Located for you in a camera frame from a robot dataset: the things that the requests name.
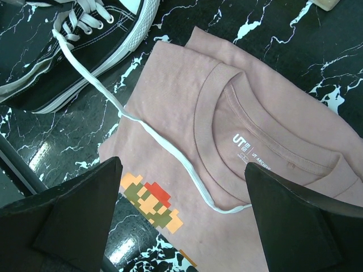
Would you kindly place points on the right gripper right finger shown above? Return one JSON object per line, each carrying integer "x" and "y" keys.
{"x": 303, "y": 230}

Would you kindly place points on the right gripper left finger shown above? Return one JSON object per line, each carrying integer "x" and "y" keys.
{"x": 64, "y": 228}

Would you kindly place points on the black sneaker with white laces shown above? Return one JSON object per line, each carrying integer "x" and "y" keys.
{"x": 87, "y": 40}

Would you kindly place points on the pink mario t-shirt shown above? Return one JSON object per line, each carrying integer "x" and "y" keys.
{"x": 198, "y": 114}

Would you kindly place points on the wooden drying rack frame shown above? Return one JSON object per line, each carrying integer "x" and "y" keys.
{"x": 326, "y": 5}

